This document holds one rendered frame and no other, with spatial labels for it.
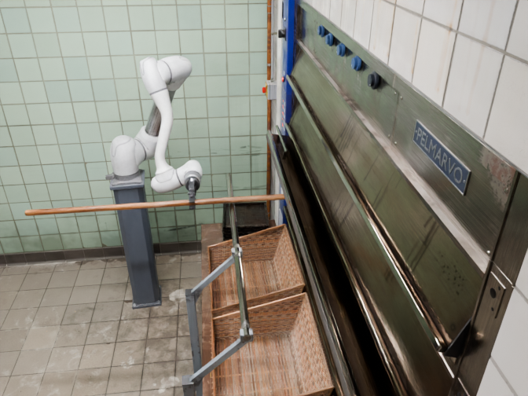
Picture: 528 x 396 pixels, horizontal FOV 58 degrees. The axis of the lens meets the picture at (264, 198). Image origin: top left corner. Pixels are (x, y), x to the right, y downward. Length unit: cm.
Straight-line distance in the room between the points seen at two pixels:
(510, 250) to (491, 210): 9
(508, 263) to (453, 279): 20
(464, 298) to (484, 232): 14
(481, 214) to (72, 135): 312
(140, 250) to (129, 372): 77
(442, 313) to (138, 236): 249
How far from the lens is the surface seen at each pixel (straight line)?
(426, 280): 107
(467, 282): 97
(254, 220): 299
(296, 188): 206
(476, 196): 92
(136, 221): 318
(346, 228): 164
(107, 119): 357
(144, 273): 342
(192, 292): 222
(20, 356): 356
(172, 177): 266
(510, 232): 82
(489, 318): 90
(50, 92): 359
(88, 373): 330
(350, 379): 127
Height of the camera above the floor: 242
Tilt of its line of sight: 31 degrees down
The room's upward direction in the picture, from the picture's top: straight up
